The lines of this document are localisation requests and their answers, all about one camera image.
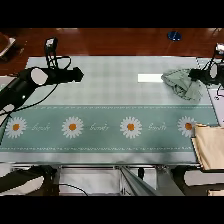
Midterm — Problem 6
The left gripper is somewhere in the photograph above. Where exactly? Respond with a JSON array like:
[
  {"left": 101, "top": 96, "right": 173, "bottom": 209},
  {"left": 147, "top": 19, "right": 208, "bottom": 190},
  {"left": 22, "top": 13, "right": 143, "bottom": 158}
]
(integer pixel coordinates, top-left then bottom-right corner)
[{"left": 69, "top": 66, "right": 85, "bottom": 83}]

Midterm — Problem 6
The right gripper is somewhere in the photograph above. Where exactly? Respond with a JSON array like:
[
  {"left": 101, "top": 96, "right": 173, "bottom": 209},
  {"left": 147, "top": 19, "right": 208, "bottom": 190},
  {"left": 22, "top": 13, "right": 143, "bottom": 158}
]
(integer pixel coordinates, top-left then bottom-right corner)
[{"left": 188, "top": 68, "right": 203, "bottom": 83}]

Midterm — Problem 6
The pale green shirt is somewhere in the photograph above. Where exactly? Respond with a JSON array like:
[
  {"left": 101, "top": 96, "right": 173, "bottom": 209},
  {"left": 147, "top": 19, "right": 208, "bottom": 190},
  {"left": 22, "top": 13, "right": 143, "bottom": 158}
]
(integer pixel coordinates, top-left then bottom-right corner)
[{"left": 161, "top": 68, "right": 204, "bottom": 103}]

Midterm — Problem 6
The blue round object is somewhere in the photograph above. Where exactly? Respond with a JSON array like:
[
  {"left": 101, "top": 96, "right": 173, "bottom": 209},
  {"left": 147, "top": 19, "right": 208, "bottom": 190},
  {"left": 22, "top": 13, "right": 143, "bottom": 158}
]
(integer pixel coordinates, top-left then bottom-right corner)
[{"left": 167, "top": 30, "right": 183, "bottom": 42}]

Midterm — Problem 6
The beige garment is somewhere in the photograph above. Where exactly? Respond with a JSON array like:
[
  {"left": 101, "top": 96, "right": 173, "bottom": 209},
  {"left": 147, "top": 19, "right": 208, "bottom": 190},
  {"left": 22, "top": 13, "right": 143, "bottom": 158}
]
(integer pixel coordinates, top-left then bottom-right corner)
[{"left": 191, "top": 123, "right": 224, "bottom": 196}]

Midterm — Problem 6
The black cable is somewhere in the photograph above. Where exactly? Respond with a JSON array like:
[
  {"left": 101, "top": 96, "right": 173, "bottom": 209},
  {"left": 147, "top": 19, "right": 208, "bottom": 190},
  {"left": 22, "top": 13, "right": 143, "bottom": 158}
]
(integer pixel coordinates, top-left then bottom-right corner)
[
  {"left": 0, "top": 83, "right": 60, "bottom": 125},
  {"left": 58, "top": 182, "right": 90, "bottom": 196},
  {"left": 49, "top": 54, "right": 73, "bottom": 71}
]

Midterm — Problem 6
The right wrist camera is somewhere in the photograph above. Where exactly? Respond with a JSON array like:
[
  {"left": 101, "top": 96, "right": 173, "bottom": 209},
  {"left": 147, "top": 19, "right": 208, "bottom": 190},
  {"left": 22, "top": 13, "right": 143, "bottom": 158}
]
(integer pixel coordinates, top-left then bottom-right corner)
[{"left": 214, "top": 42, "right": 224, "bottom": 57}]

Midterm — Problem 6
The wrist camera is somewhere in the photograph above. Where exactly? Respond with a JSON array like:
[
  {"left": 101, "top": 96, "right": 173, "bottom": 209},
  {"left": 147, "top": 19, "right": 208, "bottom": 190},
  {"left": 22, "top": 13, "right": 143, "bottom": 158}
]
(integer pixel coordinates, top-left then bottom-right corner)
[
  {"left": 214, "top": 42, "right": 224, "bottom": 57},
  {"left": 44, "top": 36, "right": 60, "bottom": 70}
]

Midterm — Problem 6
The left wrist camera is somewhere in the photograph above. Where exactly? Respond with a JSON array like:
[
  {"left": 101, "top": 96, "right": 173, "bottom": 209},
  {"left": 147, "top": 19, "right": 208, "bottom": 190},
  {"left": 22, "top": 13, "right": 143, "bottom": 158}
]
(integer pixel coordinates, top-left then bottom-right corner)
[{"left": 44, "top": 36, "right": 60, "bottom": 70}]

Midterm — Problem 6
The silver frame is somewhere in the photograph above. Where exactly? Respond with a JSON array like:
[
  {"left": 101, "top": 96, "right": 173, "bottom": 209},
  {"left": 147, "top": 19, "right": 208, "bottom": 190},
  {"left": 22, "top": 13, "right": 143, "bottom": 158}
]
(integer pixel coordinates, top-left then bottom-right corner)
[{"left": 0, "top": 161, "right": 224, "bottom": 196}]

